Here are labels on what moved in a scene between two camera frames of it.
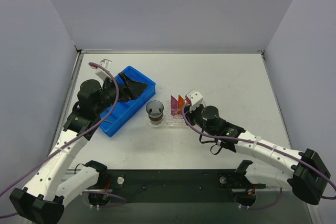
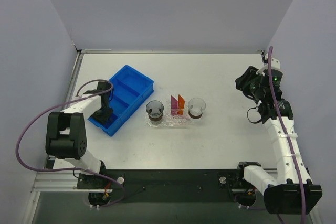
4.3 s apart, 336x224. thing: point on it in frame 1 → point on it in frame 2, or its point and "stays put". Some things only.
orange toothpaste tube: (180, 104) stays put
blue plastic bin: (122, 110) stays put
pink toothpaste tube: (174, 106) stays put
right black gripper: (189, 114) → (245, 80)
